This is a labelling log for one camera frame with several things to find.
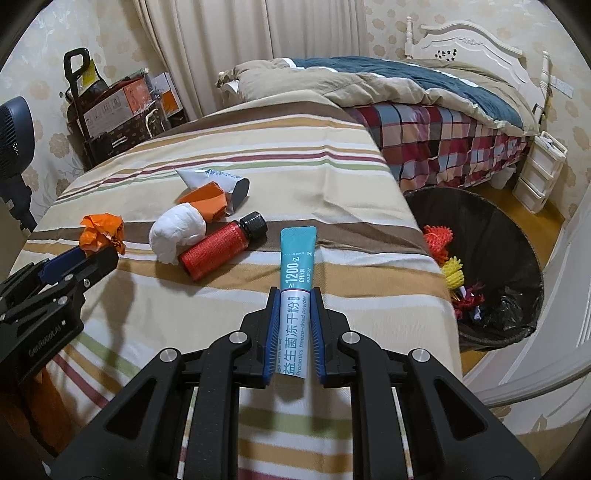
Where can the yellow foam net bundle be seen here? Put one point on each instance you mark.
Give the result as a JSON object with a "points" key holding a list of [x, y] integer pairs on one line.
{"points": [[452, 274]]}

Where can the white wall switch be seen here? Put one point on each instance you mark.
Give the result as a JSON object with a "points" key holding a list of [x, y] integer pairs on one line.
{"points": [[563, 87]]}

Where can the dark blue standing fan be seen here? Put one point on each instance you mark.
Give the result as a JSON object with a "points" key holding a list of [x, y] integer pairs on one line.
{"points": [[16, 138]]}

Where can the orange carton piece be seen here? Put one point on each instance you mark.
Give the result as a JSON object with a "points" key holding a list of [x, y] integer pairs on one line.
{"points": [[210, 198]]}

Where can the bin with black bag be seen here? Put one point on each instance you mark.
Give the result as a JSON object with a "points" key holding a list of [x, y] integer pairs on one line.
{"points": [[489, 230]]}

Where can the cream curtain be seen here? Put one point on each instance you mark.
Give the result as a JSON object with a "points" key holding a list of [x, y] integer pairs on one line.
{"points": [[231, 37]]}

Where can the orange foam net bundle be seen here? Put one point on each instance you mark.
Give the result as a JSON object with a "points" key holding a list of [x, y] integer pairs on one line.
{"points": [[436, 240]]}

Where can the white carved headboard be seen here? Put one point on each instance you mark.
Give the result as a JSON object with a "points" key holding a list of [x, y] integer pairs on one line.
{"points": [[461, 46]]}

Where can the orange paper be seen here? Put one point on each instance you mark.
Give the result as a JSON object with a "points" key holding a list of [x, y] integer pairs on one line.
{"points": [[101, 230]]}

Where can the yellow tag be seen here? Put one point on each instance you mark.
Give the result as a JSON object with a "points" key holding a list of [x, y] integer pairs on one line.
{"points": [[94, 78]]}

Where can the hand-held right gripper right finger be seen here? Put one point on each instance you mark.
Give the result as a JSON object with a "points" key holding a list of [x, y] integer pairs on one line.
{"points": [[318, 341]]}

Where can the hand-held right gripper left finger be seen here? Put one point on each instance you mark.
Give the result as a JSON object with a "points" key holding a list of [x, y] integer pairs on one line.
{"points": [[268, 332]]}

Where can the beige and blue duvet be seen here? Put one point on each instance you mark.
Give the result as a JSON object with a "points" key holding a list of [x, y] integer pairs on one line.
{"points": [[392, 87]]}

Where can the orange and white box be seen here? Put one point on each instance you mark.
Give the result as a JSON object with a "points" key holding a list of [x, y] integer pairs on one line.
{"points": [[166, 92]]}

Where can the black hand truck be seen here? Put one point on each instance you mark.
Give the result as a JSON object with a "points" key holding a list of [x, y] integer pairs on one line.
{"points": [[72, 74]]}

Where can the plaid bed sheet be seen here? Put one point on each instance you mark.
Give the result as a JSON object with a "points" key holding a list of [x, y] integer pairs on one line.
{"points": [[438, 147]]}

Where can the brown cardboard box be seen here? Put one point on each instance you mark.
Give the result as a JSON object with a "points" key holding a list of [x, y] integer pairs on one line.
{"points": [[115, 104]]}

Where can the crumpled white tissue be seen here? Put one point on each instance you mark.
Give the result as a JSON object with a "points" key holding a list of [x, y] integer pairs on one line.
{"points": [[178, 230]]}

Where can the white tube with grey cap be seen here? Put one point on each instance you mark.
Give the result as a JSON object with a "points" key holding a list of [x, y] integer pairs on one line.
{"points": [[217, 177]]}

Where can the white plastic drawer unit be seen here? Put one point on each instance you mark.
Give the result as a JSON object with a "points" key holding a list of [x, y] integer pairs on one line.
{"points": [[540, 175]]}

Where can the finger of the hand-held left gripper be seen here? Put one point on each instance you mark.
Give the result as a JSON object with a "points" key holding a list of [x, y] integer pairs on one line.
{"points": [[99, 265], [60, 266]]}

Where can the red bottle with black cap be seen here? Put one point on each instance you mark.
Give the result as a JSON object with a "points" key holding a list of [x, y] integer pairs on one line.
{"points": [[212, 249]]}

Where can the brown patterned bag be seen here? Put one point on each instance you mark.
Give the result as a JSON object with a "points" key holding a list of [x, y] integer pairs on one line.
{"points": [[124, 138]]}

